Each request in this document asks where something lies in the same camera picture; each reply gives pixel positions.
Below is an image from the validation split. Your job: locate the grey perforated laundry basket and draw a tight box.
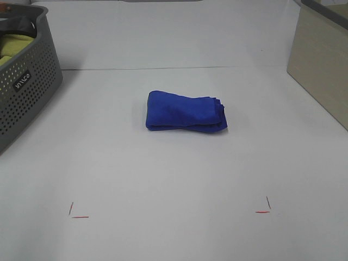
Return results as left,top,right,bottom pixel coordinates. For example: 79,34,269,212
1,2,63,151

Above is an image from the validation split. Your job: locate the red corner mark right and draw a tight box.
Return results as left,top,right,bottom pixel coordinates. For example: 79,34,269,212
255,195,271,214

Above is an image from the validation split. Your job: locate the red corner mark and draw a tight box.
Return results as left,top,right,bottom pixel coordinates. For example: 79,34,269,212
255,195,271,214
67,202,89,219

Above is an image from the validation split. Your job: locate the yellow-green towel in basket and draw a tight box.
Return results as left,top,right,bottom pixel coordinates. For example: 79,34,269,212
1,34,34,65

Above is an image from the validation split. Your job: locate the blue towel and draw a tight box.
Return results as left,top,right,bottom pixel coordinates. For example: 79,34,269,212
145,90,228,133

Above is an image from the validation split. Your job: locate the beige storage box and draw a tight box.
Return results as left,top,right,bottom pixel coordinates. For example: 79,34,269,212
287,1,347,127

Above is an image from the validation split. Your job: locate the red corner mark left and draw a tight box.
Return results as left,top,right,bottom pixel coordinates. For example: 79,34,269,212
67,202,89,219

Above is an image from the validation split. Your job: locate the black cloth in basket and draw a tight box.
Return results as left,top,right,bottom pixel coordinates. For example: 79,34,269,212
1,16,37,38

